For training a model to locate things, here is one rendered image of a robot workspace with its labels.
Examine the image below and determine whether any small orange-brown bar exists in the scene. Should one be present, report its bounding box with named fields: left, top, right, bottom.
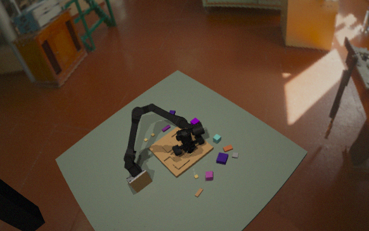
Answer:
left=195, top=188, right=203, bottom=197

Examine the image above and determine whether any orange-brown flat bar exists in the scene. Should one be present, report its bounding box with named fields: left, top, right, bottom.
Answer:
left=223, top=145, right=233, bottom=152

